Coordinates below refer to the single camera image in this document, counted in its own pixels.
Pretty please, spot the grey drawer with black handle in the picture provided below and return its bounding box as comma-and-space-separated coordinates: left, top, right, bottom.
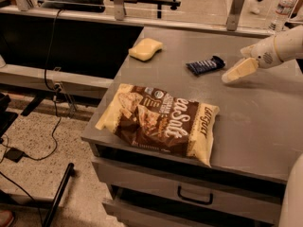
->
92, 158, 281, 227

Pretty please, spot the lower grey drawer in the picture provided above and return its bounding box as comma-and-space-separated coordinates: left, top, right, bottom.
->
102, 189, 214, 227

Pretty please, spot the blue rxbar snack bar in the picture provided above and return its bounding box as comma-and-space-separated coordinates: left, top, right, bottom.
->
187, 56, 225, 76

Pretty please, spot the brown sea salt chip bag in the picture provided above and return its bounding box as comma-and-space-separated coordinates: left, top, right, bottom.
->
96, 83, 220, 166

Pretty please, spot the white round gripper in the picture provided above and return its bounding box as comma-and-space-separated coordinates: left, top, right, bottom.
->
222, 36, 282, 83

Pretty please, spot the clear plastic water bottle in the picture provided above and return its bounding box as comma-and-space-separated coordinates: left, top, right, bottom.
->
269, 0, 296, 32

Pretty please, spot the yellow sponge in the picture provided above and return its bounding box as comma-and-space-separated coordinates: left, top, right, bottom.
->
129, 38, 163, 61

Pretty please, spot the black power cable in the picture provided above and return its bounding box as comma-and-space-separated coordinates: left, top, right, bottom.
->
23, 9, 64, 162

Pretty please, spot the black chair leg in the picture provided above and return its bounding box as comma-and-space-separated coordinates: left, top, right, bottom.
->
43, 163, 74, 227

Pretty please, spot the black power adapter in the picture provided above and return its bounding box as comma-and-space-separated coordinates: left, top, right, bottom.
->
5, 148, 25, 163

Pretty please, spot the metal railing post middle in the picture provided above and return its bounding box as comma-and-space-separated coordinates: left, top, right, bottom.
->
114, 0, 126, 21

